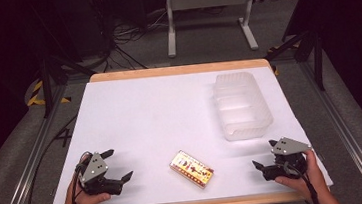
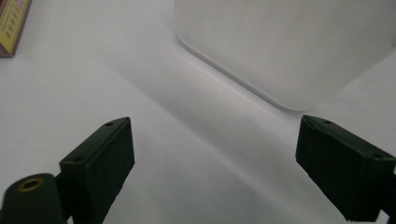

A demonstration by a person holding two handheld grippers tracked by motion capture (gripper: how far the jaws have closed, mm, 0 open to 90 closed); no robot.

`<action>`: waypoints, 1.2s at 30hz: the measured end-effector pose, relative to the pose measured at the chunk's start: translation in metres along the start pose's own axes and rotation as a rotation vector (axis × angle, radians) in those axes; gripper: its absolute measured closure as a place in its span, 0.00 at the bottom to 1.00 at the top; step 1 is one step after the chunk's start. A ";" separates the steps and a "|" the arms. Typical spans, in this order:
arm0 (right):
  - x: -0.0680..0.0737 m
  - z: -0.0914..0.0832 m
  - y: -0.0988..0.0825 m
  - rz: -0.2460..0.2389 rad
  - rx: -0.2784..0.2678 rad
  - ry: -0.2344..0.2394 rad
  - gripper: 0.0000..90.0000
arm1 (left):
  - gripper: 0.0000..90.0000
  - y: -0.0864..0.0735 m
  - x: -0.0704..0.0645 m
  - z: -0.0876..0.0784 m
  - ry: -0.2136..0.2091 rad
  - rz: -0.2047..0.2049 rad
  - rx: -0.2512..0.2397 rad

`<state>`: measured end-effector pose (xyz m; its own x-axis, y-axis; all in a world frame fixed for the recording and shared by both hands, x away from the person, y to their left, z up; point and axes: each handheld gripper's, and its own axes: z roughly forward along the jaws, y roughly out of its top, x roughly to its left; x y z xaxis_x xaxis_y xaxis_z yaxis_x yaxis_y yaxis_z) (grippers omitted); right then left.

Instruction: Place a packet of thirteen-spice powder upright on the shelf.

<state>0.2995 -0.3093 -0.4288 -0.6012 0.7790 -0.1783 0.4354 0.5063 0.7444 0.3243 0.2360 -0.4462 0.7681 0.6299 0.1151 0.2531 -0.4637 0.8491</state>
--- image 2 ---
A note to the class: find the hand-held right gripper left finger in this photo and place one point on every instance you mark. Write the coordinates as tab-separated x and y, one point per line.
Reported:
99	168

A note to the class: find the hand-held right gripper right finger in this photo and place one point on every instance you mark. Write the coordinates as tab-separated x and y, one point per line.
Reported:
339	168

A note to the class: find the white plastic bin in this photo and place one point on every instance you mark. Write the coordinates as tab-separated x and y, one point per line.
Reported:
280	46

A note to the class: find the yellow and brown box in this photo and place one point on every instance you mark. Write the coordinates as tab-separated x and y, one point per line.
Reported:
11	25

